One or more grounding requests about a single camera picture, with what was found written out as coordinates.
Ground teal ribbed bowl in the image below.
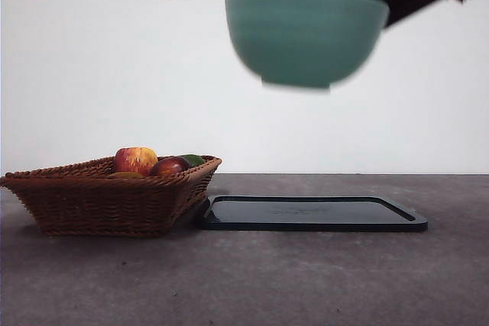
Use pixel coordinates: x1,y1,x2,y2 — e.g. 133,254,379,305
224,0,390,90

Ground red and yellow apple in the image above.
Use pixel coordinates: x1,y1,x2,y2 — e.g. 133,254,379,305
112,146,159,177

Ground dark red apple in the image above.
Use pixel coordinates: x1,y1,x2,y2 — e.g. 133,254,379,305
148,156,193,177

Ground brown wicker basket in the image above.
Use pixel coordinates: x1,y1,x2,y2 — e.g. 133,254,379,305
0,155,223,238

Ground green fruit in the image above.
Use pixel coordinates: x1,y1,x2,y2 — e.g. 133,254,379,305
179,154,207,169

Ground black rectangular tray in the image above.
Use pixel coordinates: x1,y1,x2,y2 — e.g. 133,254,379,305
198,195,429,233

